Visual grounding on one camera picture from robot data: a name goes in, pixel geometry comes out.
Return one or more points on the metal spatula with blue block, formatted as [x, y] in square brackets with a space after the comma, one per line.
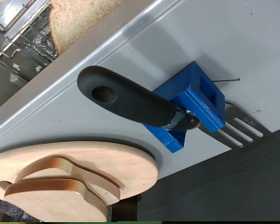
[130, 99]

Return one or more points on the silver toaster oven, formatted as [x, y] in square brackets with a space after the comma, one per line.
[208, 37]

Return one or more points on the round wooden cutting board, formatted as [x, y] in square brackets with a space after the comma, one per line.
[124, 165]

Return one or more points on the grey fabric backdrop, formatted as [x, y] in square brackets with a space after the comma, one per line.
[224, 186]

